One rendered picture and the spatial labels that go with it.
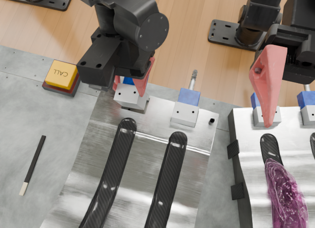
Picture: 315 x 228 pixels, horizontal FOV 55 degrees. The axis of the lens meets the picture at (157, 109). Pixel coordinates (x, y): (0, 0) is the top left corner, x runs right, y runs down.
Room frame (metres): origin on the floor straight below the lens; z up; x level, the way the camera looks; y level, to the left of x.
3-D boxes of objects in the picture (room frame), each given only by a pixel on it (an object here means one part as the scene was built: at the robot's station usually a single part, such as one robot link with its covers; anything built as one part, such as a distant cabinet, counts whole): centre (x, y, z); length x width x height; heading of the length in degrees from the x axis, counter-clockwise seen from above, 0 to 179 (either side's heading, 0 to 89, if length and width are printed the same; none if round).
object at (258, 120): (0.27, -0.24, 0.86); 0.13 x 0.05 x 0.05; 1
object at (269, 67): (0.14, -0.14, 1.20); 0.09 x 0.07 x 0.07; 166
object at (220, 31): (0.47, -0.24, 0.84); 0.20 x 0.07 x 0.08; 76
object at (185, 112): (0.26, -0.07, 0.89); 0.13 x 0.05 x 0.05; 165
